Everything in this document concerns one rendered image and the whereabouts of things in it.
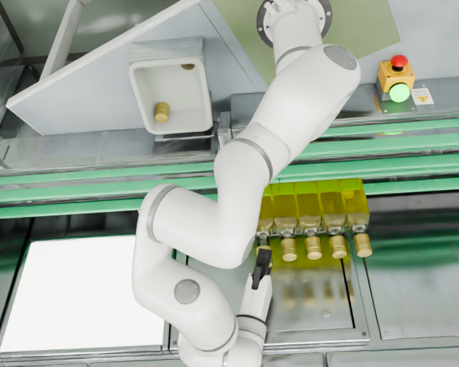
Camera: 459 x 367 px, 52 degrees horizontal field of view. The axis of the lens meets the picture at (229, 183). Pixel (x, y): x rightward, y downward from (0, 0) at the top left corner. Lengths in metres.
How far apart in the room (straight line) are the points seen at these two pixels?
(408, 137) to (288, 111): 0.58
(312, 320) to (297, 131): 0.62
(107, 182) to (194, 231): 0.69
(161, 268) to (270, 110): 0.28
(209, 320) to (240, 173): 0.21
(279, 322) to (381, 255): 0.34
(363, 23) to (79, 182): 0.80
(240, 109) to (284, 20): 0.33
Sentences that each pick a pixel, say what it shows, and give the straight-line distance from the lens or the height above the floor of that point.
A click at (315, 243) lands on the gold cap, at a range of 1.12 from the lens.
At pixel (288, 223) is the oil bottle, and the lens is 1.14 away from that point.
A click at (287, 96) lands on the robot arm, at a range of 0.65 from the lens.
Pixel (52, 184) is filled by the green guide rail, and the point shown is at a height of 0.92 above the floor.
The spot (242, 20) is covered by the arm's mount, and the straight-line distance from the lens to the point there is 1.03.
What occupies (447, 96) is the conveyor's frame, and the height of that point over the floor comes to 0.83.
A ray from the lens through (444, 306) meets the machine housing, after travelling 1.30.
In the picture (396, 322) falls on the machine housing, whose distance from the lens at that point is 1.25.
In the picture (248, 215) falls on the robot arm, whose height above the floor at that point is 1.37.
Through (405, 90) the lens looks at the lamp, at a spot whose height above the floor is 0.85.
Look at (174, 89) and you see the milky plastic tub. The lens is 1.23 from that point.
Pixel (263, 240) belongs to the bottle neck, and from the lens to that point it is 1.12.
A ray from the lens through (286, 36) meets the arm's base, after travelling 0.92.
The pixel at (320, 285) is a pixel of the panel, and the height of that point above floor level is 1.17.
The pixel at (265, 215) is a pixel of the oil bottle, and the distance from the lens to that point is 1.15.
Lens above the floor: 1.72
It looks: 39 degrees down
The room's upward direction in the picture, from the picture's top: 179 degrees clockwise
